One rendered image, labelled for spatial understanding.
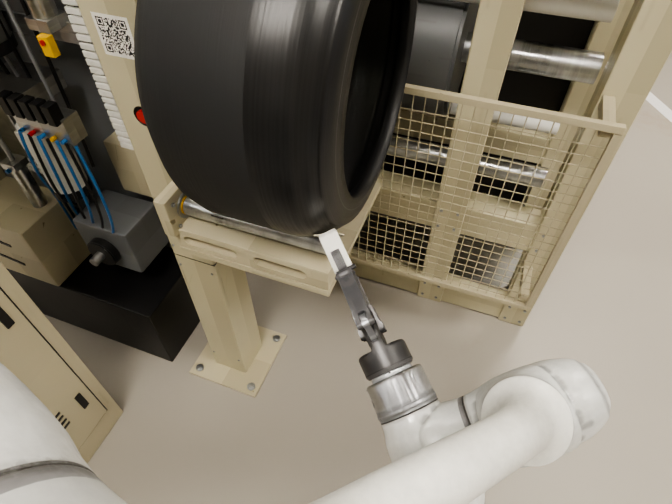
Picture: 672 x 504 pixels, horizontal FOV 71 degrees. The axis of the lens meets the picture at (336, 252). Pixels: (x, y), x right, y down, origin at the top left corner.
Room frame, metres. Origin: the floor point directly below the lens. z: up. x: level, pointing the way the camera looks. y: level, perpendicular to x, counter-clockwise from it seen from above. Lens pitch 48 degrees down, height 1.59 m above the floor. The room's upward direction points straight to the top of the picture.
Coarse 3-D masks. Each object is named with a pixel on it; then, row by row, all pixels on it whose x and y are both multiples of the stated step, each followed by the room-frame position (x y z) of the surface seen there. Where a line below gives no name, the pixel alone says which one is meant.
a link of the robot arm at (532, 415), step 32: (512, 384) 0.26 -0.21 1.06; (544, 384) 0.25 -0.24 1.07; (576, 384) 0.26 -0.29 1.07; (480, 416) 0.24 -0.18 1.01; (512, 416) 0.19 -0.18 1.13; (544, 416) 0.20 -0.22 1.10; (576, 416) 0.22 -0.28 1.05; (608, 416) 0.23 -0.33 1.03; (448, 448) 0.15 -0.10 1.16; (480, 448) 0.15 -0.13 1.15; (512, 448) 0.16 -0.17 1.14; (544, 448) 0.18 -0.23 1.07; (384, 480) 0.12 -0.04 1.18; (416, 480) 0.12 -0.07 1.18; (448, 480) 0.12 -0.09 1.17; (480, 480) 0.13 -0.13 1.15
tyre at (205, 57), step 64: (192, 0) 0.61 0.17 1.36; (256, 0) 0.58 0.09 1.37; (320, 0) 0.58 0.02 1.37; (384, 0) 1.03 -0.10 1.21; (192, 64) 0.57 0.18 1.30; (256, 64) 0.54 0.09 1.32; (320, 64) 0.55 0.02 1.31; (384, 64) 1.00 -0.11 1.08; (192, 128) 0.54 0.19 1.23; (256, 128) 0.51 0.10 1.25; (320, 128) 0.52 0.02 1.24; (384, 128) 0.86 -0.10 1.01; (192, 192) 0.57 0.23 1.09; (256, 192) 0.51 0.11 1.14; (320, 192) 0.52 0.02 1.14
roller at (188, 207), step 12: (192, 204) 0.73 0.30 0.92; (192, 216) 0.72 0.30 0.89; (204, 216) 0.71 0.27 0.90; (216, 216) 0.70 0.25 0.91; (240, 228) 0.68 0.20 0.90; (252, 228) 0.67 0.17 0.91; (264, 228) 0.66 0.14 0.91; (276, 240) 0.65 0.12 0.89; (288, 240) 0.64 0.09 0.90; (300, 240) 0.63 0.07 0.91; (312, 240) 0.63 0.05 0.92; (324, 252) 0.61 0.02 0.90
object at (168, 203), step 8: (168, 184) 0.76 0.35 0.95; (168, 192) 0.73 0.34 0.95; (176, 192) 0.74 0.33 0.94; (160, 200) 0.71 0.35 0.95; (168, 200) 0.71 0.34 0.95; (176, 200) 0.73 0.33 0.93; (160, 208) 0.70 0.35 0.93; (168, 208) 0.70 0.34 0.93; (176, 208) 0.72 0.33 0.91; (160, 216) 0.70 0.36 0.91; (168, 216) 0.70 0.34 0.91; (176, 216) 0.72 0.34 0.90; (184, 216) 0.73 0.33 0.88; (168, 224) 0.70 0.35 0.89; (176, 224) 0.71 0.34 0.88; (168, 232) 0.70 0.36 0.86; (176, 232) 0.70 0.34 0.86
